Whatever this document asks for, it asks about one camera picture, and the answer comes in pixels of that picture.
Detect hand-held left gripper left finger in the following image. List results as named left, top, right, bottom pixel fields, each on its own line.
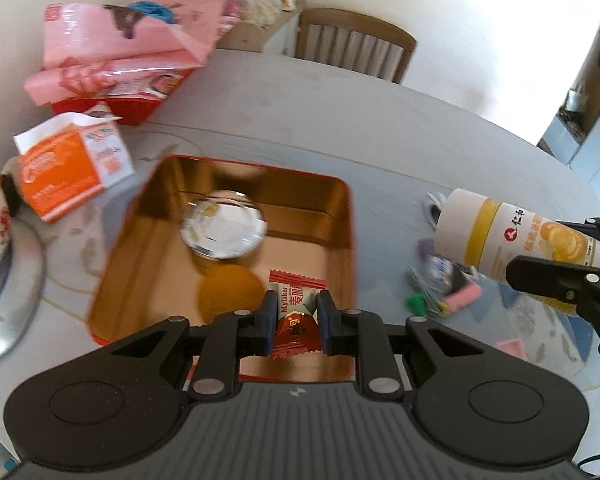
left=107, top=290, right=279, bottom=403

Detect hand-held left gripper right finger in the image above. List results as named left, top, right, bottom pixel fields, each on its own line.
left=316, top=290, right=486, bottom=403

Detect red candy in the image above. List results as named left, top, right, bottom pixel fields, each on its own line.
left=269, top=269, right=328, bottom=358

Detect white yellow bottle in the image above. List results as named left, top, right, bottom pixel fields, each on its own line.
left=432, top=188, right=600, bottom=306

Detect red tin box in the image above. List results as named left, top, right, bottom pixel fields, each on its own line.
left=86, top=154, right=357, bottom=386

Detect orange round object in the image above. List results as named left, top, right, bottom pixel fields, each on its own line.
left=198, top=265, right=266, bottom=323

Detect pink sticky note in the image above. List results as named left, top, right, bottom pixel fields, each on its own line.
left=495, top=338, right=526, bottom=358

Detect pale blue cabinet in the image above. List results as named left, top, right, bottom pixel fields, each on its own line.
left=537, top=105, right=600, bottom=186

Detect pink eraser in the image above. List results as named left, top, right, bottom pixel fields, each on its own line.
left=440, top=282, right=482, bottom=313

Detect green clip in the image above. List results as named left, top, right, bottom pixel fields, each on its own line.
left=406, top=290, right=428, bottom=317

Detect clear round lid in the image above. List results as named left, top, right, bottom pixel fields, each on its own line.
left=180, top=189, right=268, bottom=261

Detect orange tissue pack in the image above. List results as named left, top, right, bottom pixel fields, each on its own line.
left=12, top=112, right=136, bottom=223

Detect red cardboard box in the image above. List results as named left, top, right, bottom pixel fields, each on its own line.
left=50, top=67, right=196, bottom=127

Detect wooden cabinet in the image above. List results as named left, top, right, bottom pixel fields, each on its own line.
left=217, top=7, right=301, bottom=55

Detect wooden chair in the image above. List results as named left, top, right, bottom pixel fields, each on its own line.
left=294, top=7, right=417, bottom=85

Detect pink plastic bag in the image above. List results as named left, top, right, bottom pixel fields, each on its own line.
left=23, top=0, right=226, bottom=106

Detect white plastic bag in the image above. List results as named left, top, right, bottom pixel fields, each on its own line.
left=225, top=0, right=288, bottom=26

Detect blue cloth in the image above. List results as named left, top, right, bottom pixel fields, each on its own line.
left=130, top=0, right=178, bottom=25

